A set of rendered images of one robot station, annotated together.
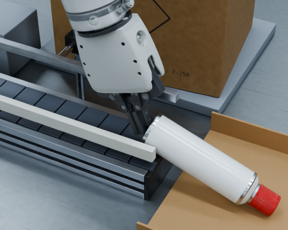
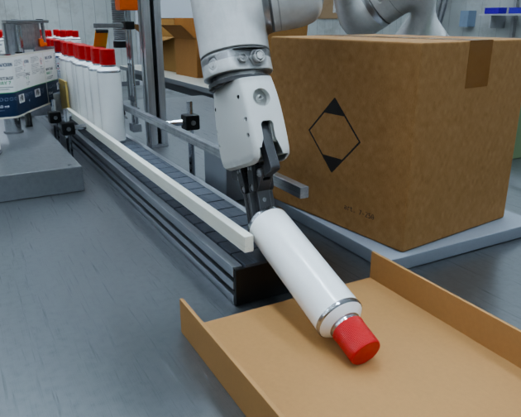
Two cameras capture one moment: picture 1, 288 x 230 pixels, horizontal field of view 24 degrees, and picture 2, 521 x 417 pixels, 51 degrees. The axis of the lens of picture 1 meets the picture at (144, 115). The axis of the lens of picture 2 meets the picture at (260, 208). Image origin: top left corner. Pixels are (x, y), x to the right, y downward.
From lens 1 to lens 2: 56 cm
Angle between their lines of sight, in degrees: 36
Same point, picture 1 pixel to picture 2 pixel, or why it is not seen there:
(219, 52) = (403, 186)
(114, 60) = (231, 119)
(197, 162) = (288, 261)
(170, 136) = (273, 227)
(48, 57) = not seen: hidden behind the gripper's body
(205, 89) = (388, 237)
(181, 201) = (267, 317)
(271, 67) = (503, 256)
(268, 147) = (425, 309)
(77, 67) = not seen: hidden behind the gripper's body
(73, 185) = (184, 273)
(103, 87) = (227, 160)
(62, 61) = not seen: hidden behind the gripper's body
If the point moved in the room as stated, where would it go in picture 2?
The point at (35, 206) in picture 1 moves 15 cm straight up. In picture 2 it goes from (132, 275) to (122, 164)
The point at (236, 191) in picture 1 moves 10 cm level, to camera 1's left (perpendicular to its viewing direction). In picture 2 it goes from (316, 309) to (235, 283)
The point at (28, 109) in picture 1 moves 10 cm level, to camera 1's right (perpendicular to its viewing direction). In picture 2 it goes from (179, 189) to (236, 203)
